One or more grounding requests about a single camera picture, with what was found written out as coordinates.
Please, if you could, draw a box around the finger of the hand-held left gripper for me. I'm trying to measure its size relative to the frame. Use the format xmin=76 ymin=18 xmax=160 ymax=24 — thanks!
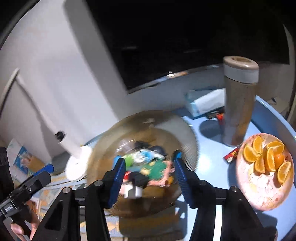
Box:
xmin=15 ymin=173 xmax=51 ymax=198
xmin=32 ymin=164 xmax=55 ymax=178

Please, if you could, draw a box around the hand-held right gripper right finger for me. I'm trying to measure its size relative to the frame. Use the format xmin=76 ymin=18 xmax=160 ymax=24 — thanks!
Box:
xmin=173 ymin=150 xmax=278 ymax=241

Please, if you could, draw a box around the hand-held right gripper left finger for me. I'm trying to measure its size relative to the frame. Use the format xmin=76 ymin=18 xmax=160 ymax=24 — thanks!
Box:
xmin=31 ymin=157 xmax=126 ymax=241

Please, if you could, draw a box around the white charger cube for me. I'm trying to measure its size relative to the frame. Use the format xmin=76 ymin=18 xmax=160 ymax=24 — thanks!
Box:
xmin=122 ymin=183 xmax=144 ymax=198

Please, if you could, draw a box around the amber glass bowl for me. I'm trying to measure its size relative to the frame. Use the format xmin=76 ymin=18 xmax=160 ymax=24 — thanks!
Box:
xmin=87 ymin=110 xmax=198 ymax=219

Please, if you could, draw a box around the person's left hand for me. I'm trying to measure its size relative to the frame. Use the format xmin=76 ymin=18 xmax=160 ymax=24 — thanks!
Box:
xmin=10 ymin=204 xmax=41 ymax=236

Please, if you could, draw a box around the wooden pen holder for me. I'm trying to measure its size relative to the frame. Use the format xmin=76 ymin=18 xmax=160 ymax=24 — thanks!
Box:
xmin=26 ymin=155 xmax=45 ymax=173

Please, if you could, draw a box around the pile of orange slices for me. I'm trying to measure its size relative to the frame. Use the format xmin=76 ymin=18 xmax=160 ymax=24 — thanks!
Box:
xmin=243 ymin=136 xmax=292 ymax=184

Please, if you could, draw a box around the red black packet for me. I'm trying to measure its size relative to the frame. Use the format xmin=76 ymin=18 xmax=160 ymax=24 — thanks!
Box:
xmin=206 ymin=109 xmax=226 ymax=126

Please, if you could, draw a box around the white tissue pack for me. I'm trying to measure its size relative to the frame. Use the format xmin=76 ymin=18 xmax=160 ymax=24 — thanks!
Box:
xmin=184 ymin=88 xmax=226 ymax=120

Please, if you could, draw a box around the pink plate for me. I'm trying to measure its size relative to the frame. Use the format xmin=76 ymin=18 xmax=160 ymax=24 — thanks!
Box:
xmin=236 ymin=134 xmax=292 ymax=211

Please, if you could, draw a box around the beige thermos bottle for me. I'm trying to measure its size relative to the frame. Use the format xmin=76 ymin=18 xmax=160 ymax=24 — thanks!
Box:
xmin=221 ymin=56 xmax=259 ymax=147

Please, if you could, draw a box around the dark television screen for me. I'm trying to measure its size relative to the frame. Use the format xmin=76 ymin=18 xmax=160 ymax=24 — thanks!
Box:
xmin=84 ymin=0 xmax=290 ymax=94

